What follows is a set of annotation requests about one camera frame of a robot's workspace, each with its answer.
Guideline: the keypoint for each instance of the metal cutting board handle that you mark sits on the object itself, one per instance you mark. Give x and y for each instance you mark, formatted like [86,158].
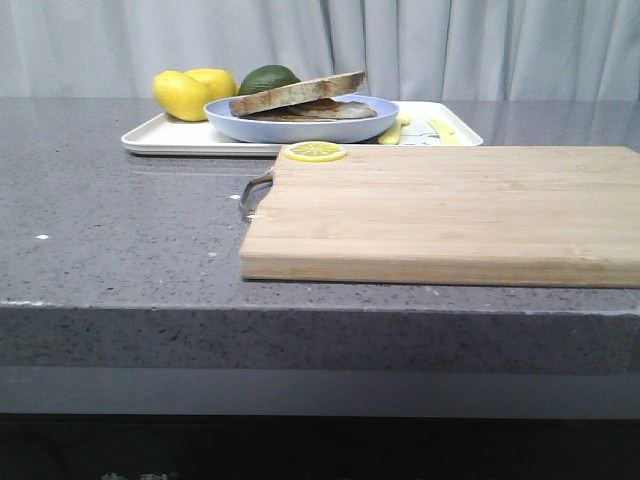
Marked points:
[255,190]

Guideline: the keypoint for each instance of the rear yellow lemon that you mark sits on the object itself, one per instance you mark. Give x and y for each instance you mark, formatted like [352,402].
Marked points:
[220,82]

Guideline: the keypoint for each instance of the wooden cutting board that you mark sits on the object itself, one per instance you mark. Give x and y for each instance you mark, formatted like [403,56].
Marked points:
[565,216]

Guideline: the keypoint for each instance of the lemon slice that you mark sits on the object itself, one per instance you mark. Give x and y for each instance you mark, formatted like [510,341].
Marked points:
[315,151]

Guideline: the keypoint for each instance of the blue round plate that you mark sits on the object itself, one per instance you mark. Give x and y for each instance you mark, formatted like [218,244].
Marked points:
[339,131]

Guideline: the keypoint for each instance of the yellow lemon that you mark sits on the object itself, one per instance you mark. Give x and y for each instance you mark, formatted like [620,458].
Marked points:
[181,96]
[220,82]

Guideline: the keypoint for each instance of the front yellow lemon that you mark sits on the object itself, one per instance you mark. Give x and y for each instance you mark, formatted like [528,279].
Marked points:
[181,96]

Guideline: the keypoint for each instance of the green lime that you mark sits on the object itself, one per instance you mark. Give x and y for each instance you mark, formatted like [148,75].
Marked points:
[267,77]

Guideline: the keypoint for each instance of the fried egg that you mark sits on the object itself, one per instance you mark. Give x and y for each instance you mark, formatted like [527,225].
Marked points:
[330,104]

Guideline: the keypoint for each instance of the yellow plastic knife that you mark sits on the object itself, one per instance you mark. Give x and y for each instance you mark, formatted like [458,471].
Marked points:
[442,134]

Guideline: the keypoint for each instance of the white rectangular tray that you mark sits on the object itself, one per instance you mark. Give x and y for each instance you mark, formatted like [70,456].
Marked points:
[164,136]

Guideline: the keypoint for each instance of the yellow plastic fork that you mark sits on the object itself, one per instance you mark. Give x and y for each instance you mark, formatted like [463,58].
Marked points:
[392,135]

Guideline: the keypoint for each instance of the grey curtain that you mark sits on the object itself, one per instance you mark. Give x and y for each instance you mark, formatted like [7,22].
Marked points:
[431,50]

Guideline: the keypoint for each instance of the bread slice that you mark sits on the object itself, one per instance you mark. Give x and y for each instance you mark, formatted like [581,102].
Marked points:
[297,93]
[280,118]

